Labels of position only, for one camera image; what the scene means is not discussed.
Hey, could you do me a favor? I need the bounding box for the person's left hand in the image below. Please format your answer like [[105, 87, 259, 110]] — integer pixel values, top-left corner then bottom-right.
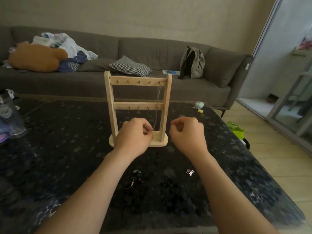
[[113, 117, 154, 159]]

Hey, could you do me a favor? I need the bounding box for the person's right hand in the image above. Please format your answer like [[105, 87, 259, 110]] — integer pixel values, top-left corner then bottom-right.
[[169, 116, 210, 160]]

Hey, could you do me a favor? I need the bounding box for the black cord necklace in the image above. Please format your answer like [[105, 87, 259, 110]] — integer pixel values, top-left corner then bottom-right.
[[123, 169, 144, 190]]

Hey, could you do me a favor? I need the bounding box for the silver chain necklace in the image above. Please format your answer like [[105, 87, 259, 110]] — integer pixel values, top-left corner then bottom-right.
[[152, 81, 163, 132]]

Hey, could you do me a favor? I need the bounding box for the wooden jewelry stand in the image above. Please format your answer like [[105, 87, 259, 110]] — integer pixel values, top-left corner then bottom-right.
[[104, 70, 173, 149]]

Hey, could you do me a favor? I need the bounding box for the person's left forearm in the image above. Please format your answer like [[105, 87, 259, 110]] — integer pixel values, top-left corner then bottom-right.
[[35, 149, 137, 234]]

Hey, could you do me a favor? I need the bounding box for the person's right forearm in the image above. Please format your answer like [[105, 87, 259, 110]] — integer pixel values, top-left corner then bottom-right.
[[190, 152, 279, 234]]

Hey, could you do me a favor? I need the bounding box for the green bag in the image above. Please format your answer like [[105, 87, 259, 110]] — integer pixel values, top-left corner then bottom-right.
[[227, 121, 245, 140]]

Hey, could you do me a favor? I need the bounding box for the checkered pillow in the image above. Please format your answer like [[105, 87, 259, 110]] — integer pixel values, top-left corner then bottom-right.
[[109, 55, 153, 77]]

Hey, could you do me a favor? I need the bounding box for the grey backpack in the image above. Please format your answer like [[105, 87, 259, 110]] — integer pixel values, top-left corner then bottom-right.
[[178, 46, 206, 80]]

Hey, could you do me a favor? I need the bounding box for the grey flat cushion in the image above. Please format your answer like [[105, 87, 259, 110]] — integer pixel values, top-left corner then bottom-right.
[[78, 58, 117, 72]]

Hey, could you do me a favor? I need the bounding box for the grey fabric sofa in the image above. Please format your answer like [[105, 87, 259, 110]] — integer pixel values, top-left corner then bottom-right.
[[0, 26, 254, 111]]

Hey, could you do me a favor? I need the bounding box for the blue crumpled garment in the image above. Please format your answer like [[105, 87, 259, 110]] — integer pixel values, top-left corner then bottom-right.
[[57, 51, 88, 73]]

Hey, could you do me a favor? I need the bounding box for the white crumpled garment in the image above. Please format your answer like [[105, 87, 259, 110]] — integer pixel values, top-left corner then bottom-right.
[[32, 32, 98, 60]]

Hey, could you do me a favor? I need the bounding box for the sliding glass door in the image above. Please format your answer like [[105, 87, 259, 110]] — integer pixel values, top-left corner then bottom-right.
[[236, 0, 312, 154]]

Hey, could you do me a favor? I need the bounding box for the clear plastic tumbler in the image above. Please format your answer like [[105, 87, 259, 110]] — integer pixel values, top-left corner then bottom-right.
[[0, 90, 29, 139]]

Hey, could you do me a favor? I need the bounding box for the brown plush toy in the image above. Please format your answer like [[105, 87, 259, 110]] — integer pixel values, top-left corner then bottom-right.
[[8, 42, 68, 73]]

